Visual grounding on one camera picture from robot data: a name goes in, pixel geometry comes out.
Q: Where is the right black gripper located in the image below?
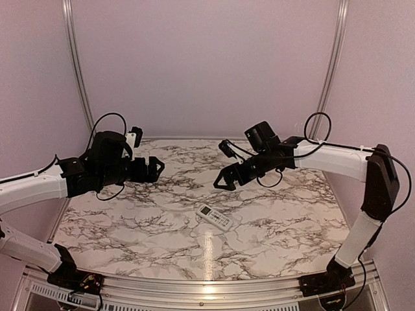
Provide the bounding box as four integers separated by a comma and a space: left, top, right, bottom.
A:
213, 149, 273, 191

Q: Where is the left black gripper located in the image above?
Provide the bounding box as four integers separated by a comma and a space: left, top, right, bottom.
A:
98, 155, 165, 187

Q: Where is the white remote control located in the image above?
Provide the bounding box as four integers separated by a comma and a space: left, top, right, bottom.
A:
196, 204, 233, 231

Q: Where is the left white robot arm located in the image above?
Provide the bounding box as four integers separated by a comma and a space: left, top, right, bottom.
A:
1, 128, 165, 288

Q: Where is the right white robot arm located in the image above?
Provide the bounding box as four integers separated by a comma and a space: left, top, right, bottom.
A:
213, 121, 399, 290

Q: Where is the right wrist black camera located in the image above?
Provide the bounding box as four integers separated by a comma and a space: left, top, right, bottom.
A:
219, 139, 245, 164

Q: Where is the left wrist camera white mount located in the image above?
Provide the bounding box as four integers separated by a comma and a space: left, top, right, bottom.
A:
123, 126, 143, 161

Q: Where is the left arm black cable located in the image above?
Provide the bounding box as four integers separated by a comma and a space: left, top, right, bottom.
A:
0, 111, 128, 201

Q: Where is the front aluminium rail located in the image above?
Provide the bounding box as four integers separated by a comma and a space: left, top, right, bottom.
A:
11, 261, 390, 310

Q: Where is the right aluminium frame post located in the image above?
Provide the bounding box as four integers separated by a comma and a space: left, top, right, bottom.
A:
307, 0, 350, 140

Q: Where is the aluminium frame post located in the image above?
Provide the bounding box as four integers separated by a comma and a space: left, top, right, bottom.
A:
307, 0, 350, 140
62, 0, 96, 135

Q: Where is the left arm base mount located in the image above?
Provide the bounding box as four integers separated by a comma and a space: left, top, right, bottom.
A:
47, 244, 104, 295

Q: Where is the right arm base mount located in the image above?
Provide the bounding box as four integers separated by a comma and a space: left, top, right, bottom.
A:
299, 257, 356, 297

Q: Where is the left aluminium frame post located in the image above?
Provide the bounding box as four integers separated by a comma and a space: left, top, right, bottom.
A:
62, 0, 96, 135

